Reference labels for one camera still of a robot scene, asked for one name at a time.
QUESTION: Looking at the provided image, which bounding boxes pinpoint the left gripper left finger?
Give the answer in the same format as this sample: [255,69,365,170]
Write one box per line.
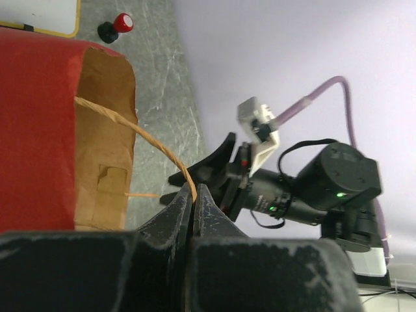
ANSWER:
[1,197,193,311]

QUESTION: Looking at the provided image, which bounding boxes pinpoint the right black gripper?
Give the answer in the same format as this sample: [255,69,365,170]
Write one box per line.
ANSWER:
[159,132,252,221]

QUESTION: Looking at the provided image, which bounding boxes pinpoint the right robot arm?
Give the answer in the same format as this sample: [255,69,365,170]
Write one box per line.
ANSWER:
[188,133,390,287]

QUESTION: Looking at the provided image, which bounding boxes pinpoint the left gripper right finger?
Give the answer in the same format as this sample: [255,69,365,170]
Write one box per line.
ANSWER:
[190,185,363,311]

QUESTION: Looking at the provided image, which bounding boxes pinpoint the small whiteboard with stand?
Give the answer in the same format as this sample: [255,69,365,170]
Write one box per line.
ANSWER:
[1,0,81,38]

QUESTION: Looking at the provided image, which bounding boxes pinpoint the red paper bag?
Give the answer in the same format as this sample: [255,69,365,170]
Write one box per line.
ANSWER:
[0,27,198,232]

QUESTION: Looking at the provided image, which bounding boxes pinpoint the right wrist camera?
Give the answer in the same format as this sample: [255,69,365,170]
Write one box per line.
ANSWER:
[237,97,280,177]

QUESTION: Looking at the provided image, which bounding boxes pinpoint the red black stamp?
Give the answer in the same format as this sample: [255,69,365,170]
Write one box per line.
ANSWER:
[97,13,134,44]

